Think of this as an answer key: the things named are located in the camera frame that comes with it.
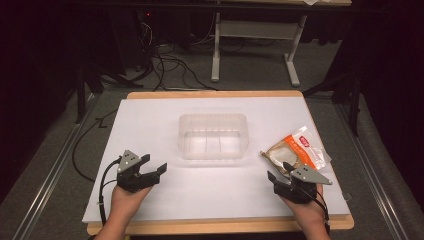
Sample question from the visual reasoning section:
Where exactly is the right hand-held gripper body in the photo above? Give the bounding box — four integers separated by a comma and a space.
273, 164, 333, 205

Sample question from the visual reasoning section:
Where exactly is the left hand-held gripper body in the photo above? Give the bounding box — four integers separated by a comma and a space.
116, 149, 161, 194

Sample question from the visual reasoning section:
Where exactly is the orange and clear snack packet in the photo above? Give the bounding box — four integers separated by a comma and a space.
259, 125, 333, 176

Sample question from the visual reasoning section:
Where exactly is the clear plastic container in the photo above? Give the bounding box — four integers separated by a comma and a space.
177, 113, 250, 161

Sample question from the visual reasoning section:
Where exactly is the person's right hand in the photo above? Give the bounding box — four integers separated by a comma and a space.
283, 183, 327, 232

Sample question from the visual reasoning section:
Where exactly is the person's left hand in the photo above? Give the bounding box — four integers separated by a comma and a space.
110, 184, 154, 228

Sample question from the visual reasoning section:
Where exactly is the white board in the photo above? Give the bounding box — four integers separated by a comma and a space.
82, 97, 351, 224

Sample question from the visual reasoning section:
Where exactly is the wooden table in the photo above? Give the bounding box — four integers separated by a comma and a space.
86, 90, 355, 237

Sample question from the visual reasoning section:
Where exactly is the black metal stand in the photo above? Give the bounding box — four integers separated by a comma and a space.
74, 63, 134, 125
301, 66, 363, 137

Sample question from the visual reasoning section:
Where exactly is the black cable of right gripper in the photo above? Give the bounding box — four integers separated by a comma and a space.
293, 181, 331, 234

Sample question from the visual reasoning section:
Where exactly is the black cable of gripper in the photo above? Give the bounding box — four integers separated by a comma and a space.
293, 181, 331, 234
97, 156, 122, 226

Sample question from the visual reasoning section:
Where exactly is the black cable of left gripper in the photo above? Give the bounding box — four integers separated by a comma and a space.
97, 156, 122, 226

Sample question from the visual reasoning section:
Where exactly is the black floor cable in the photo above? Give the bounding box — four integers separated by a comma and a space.
71, 109, 119, 184

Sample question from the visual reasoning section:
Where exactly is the metal floor rail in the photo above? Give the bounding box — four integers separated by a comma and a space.
11, 94, 101, 240
333, 101, 413, 240

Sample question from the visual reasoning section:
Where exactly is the bundle of black cables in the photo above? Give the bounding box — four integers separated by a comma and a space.
131, 19, 219, 93

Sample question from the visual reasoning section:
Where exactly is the white metal desk frame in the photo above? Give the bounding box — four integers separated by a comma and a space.
210, 11, 308, 88

